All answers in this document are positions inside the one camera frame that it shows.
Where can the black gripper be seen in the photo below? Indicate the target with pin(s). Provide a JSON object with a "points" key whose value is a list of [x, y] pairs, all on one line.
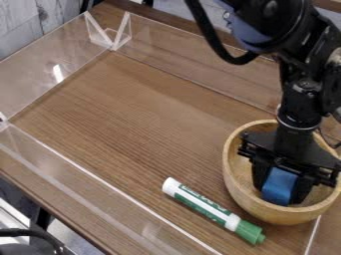
{"points": [[292, 152]]}

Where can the blue rectangular block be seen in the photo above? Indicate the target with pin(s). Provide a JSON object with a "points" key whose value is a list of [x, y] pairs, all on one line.
{"points": [[276, 187]]}

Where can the green white marker pen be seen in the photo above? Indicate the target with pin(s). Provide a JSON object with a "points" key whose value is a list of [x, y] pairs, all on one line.
{"points": [[226, 219]]}

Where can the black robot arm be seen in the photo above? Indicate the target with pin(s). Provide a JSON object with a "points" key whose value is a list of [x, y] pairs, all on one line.
{"points": [[288, 29]]}

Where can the brown wooden bowl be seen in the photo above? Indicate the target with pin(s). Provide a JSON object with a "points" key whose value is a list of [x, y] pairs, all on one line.
{"points": [[320, 201]]}

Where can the clear acrylic tray walls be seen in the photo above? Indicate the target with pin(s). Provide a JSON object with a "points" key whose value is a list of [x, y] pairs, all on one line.
{"points": [[119, 102]]}

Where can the black device with screw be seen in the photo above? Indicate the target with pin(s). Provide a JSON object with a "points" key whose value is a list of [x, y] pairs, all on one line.
{"points": [[25, 249]]}

